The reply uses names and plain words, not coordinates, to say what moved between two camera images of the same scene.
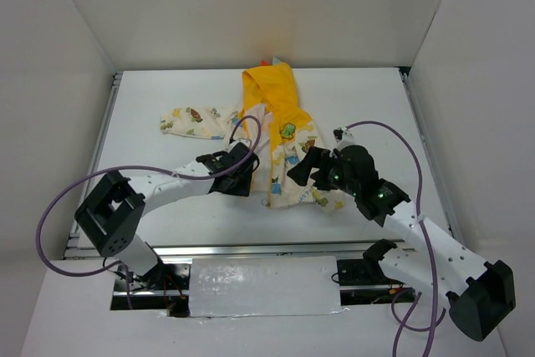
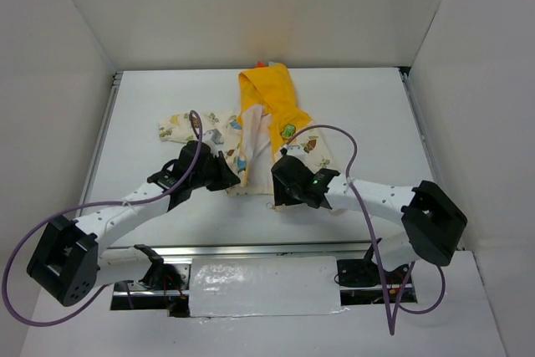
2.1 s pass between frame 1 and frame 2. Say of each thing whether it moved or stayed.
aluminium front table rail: stayed
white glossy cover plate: stayed
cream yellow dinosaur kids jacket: moved
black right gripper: moved
